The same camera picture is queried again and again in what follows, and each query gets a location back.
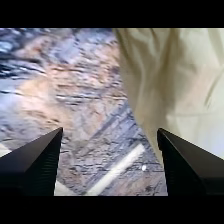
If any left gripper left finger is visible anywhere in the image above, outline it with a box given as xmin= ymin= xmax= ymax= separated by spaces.
xmin=0 ymin=126 xmax=64 ymax=197

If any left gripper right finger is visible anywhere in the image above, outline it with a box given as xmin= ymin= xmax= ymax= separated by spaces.
xmin=156 ymin=127 xmax=224 ymax=197

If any cream garment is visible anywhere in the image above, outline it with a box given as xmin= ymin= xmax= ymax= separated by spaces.
xmin=112 ymin=27 xmax=224 ymax=168

